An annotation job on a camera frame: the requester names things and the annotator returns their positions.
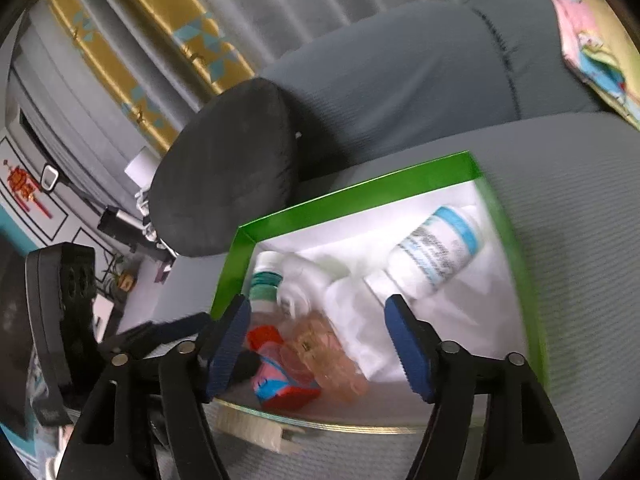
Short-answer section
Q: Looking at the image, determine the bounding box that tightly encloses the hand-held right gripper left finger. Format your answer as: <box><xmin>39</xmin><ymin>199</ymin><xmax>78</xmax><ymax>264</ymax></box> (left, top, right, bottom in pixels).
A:
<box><xmin>57</xmin><ymin>294</ymin><xmax>252</xmax><ymax>480</ymax></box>

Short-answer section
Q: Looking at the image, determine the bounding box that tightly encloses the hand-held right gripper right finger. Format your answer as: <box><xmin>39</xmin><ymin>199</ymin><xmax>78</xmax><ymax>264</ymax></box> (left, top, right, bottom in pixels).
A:
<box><xmin>384</xmin><ymin>294</ymin><xmax>581</xmax><ymax>480</ymax></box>

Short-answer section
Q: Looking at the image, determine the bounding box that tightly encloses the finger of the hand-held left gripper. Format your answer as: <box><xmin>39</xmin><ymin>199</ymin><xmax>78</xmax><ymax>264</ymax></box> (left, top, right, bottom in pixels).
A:
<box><xmin>234</xmin><ymin>350</ymin><xmax>263</xmax><ymax>383</ymax></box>
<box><xmin>97</xmin><ymin>311</ymin><xmax>213</xmax><ymax>361</ymax></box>

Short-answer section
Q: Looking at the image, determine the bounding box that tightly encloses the pink orange carton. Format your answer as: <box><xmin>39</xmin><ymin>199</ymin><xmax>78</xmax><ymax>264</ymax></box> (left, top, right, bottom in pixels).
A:
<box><xmin>245</xmin><ymin>325</ymin><xmax>321</xmax><ymax>413</ymax></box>

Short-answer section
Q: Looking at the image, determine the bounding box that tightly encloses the plain white pill bottle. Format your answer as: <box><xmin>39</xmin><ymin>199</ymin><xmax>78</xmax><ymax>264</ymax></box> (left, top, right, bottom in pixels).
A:
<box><xmin>322</xmin><ymin>277</ymin><xmax>416</xmax><ymax>381</ymax></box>

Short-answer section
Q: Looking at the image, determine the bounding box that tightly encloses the white bottle green label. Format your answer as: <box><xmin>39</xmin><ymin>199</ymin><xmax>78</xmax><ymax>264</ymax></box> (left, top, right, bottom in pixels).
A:
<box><xmin>248</xmin><ymin>251</ymin><xmax>286</xmax><ymax>313</ymax></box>

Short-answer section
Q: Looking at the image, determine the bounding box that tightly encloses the pink transparent hair clip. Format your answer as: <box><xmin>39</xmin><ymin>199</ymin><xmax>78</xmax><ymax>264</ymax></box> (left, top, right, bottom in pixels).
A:
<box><xmin>282</xmin><ymin>310</ymin><xmax>371</xmax><ymax>403</ymax></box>

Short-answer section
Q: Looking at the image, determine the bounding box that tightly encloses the small white bottle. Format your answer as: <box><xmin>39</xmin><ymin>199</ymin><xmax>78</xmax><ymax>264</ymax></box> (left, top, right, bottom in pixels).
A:
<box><xmin>277</xmin><ymin>252</ymin><xmax>331</xmax><ymax>318</ymax></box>

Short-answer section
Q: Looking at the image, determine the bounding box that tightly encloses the white bottle blue label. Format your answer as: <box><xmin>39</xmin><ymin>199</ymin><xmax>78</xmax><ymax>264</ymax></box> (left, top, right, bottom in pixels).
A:
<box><xmin>364</xmin><ymin>205</ymin><xmax>486</xmax><ymax>303</ymax></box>

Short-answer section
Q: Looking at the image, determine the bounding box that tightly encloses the green cardboard box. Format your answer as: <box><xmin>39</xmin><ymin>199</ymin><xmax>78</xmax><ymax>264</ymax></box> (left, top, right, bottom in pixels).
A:
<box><xmin>210</xmin><ymin>150</ymin><xmax>551</xmax><ymax>436</ymax></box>

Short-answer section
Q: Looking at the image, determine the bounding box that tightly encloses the beige hair claw clip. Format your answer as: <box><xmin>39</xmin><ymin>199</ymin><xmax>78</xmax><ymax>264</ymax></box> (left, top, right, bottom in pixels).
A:
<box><xmin>216</xmin><ymin>402</ymin><xmax>321</xmax><ymax>456</ymax></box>

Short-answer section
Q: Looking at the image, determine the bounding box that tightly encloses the potted plant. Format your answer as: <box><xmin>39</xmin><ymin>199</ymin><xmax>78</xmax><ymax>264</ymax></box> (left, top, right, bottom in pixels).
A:
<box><xmin>100</xmin><ymin>255</ymin><xmax>136</xmax><ymax>293</ymax></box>

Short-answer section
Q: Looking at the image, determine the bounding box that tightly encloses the black folding stand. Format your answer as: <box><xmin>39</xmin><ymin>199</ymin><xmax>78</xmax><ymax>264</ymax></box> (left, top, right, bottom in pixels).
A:
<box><xmin>97</xmin><ymin>205</ymin><xmax>176</xmax><ymax>266</ymax></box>

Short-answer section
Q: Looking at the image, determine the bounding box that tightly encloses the pile of clothes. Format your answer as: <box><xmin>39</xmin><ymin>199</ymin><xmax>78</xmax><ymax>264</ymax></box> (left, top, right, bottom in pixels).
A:
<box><xmin>135</xmin><ymin>185</ymin><xmax>161</xmax><ymax>241</ymax></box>

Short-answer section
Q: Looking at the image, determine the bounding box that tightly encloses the white paper sheet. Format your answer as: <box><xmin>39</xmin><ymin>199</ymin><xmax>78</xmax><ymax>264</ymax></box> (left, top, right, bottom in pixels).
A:
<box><xmin>124</xmin><ymin>147</ymin><xmax>163</xmax><ymax>186</ymax></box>

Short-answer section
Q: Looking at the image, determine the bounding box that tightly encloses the black cushion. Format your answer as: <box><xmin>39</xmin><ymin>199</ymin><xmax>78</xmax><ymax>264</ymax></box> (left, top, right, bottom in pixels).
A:
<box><xmin>148</xmin><ymin>78</ymin><xmax>301</xmax><ymax>258</ymax></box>

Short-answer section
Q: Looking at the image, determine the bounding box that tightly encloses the yellow patterned curtain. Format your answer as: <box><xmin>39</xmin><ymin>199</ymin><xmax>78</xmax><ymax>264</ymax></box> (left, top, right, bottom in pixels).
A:
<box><xmin>42</xmin><ymin>0</ymin><xmax>256</xmax><ymax>156</ymax></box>

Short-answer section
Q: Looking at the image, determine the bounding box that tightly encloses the colourful printed cloth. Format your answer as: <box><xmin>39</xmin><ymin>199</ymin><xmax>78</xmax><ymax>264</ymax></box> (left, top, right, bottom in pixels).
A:
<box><xmin>545</xmin><ymin>0</ymin><xmax>640</xmax><ymax>131</ymax></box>

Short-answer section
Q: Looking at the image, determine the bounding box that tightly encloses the red wall ornament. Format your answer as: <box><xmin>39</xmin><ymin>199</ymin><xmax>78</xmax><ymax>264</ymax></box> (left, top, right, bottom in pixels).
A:
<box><xmin>2</xmin><ymin>160</ymin><xmax>53</xmax><ymax>221</ymax></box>

